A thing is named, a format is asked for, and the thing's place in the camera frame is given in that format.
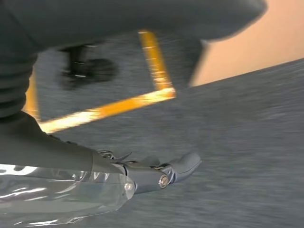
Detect floor socket box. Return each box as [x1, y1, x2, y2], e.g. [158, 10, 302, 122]
[58, 44, 118, 92]

